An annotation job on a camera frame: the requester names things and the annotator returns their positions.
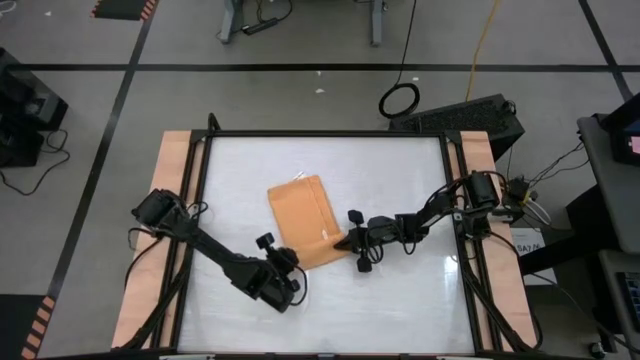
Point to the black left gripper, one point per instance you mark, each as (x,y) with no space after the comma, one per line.
(277,287)

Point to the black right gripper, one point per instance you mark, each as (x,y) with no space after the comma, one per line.
(382,230)

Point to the orange waffle towel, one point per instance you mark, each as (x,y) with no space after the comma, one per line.
(305,220)

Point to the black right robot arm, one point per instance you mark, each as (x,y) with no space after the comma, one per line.
(435,210)

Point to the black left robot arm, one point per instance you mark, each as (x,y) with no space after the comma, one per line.
(215,252)

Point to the black computer tower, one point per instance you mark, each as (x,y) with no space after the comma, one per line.
(460,117)

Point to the white paper sheet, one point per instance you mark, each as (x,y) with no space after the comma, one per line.
(525,240)

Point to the grey desk leg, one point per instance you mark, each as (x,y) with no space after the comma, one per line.
(230,25)
(376,25)

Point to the black power strip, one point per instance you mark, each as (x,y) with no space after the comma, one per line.
(260,26)

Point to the grey side desk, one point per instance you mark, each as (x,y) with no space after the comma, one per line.
(607,280)

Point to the grey cart top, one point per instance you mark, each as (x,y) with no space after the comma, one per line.
(615,200)

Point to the black caster wheel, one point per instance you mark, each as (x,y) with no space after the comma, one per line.
(597,349)

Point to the large black striped floor mat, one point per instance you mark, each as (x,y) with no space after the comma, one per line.
(15,325)

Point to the black keyboard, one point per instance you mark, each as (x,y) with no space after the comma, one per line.
(631,300)

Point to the black monitor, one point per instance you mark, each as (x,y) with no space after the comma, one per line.
(620,135)

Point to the small black striped floor mat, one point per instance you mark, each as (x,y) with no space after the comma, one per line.
(120,9)

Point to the black equipment stack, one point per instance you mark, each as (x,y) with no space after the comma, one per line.
(20,110)

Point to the black metal table frame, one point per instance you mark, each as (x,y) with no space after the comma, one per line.
(325,133)

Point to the black cart base frame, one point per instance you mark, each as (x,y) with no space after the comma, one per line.
(590,225)

